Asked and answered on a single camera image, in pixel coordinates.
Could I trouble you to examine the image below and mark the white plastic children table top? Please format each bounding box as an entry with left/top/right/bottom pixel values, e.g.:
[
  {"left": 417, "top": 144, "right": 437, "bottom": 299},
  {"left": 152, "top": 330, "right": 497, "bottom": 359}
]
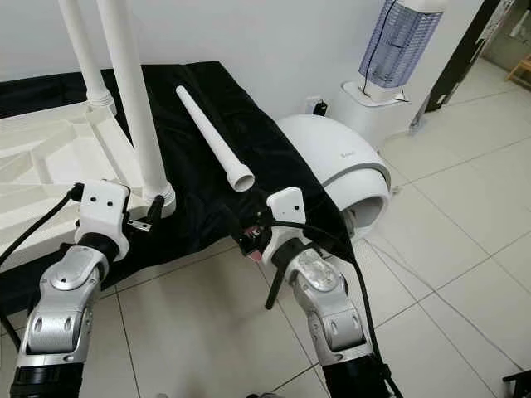
[{"left": 0, "top": 103, "right": 178, "bottom": 272}]

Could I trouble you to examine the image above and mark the white plastic table leg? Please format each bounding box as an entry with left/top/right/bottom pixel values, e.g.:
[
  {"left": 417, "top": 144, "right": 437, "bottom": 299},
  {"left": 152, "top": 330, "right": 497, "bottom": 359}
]
[
  {"left": 57, "top": 0, "right": 118, "bottom": 114},
  {"left": 175, "top": 84, "right": 256, "bottom": 194},
  {"left": 95, "top": 0, "right": 178, "bottom": 214}
]

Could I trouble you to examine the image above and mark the black table cloth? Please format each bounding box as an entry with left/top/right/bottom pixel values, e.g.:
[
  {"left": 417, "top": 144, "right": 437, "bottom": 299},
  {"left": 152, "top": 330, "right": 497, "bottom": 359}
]
[{"left": 0, "top": 59, "right": 354, "bottom": 318}]

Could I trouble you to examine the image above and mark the white flat floor plate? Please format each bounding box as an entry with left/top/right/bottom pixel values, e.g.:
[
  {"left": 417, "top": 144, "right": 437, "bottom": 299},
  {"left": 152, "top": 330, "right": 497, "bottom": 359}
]
[{"left": 337, "top": 77, "right": 417, "bottom": 148}]

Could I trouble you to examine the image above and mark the blue grille tower heater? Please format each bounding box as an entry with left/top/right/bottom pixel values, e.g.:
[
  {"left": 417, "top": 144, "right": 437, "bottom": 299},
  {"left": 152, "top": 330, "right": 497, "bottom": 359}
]
[{"left": 358, "top": 0, "right": 450, "bottom": 91}]

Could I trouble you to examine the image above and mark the light wooden stool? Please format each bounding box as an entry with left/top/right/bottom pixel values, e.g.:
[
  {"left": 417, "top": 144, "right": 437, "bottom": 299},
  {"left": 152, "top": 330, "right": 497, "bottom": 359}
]
[{"left": 505, "top": 53, "right": 531, "bottom": 89}]

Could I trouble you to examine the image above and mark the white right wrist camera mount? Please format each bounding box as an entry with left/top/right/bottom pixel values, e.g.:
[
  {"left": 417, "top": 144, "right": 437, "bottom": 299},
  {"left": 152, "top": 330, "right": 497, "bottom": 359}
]
[{"left": 262, "top": 186, "right": 309, "bottom": 267}]

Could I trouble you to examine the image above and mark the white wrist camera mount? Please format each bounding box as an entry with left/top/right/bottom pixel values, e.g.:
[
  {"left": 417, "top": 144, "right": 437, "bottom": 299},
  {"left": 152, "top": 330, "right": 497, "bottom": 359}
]
[
  {"left": 262, "top": 186, "right": 309, "bottom": 267},
  {"left": 76, "top": 180, "right": 133, "bottom": 263}
]

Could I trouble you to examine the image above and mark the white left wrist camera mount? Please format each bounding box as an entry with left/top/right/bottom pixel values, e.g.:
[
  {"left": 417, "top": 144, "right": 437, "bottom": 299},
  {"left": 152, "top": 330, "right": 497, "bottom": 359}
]
[{"left": 76, "top": 180, "right": 133, "bottom": 263}]

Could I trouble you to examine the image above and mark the white wall socket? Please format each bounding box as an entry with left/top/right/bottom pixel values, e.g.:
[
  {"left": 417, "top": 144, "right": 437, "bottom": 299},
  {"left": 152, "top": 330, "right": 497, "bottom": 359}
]
[{"left": 304, "top": 95, "right": 329, "bottom": 116}]

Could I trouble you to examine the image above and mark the black door frame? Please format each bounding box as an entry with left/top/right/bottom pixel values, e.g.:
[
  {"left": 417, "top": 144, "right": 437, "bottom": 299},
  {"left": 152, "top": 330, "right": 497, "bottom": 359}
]
[{"left": 408, "top": 0, "right": 517, "bottom": 133}]

